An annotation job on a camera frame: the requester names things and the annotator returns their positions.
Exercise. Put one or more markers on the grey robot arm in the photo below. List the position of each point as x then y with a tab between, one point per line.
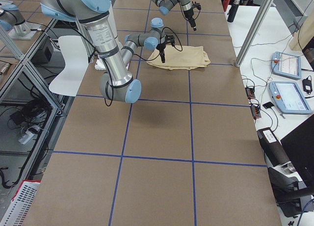
117	82
165	6

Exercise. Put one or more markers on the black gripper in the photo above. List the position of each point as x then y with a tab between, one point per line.
161	47
190	14

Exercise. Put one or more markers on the blue teach pendant near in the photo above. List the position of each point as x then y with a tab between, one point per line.
288	97

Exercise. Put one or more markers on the black water bottle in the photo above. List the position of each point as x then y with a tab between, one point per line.
233	10

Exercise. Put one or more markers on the aluminium frame post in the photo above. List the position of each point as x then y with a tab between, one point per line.
261	14

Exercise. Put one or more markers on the black power adapter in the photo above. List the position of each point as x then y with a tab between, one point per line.
307	84

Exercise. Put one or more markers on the blue teach pendant far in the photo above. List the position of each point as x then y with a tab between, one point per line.
286	65

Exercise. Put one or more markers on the blue teach pendant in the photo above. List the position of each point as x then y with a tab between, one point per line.
286	65
288	97

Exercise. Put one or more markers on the white plastic chair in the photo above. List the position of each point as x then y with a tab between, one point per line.
68	81

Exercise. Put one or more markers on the beige long-sleeve printed shirt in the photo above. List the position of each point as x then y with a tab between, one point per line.
187	59

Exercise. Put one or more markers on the white perforated plastic basket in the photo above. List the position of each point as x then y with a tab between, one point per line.
21	203

